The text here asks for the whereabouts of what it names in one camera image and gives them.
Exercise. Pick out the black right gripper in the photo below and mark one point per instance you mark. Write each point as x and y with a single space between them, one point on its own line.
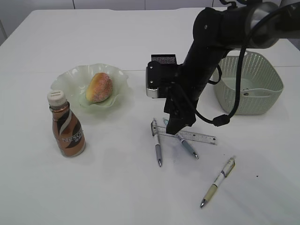
180 105

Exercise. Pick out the clear plastic ruler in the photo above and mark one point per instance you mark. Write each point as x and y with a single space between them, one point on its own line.
185 135

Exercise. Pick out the beige white pen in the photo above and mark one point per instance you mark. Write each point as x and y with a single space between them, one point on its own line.
228 167

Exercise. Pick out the sugared bread loaf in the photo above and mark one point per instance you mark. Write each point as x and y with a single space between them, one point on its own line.
100 88

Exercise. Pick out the brown Nescafe coffee bottle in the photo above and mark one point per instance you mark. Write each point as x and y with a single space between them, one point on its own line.
66 127

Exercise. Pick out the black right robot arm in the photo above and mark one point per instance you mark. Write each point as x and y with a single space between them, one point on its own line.
215 34

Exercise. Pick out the blue grey pen crossed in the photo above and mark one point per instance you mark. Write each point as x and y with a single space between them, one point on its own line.
184 143

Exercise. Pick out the white grey pen left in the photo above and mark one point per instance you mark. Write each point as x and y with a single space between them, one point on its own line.
157 142

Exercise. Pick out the black mesh pen holder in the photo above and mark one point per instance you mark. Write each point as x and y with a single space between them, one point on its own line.
164 58

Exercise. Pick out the green plastic woven basket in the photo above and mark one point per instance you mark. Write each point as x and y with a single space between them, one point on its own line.
263 81

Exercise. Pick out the frosted green ruffled glass plate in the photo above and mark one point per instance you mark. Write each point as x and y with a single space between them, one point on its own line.
75 81

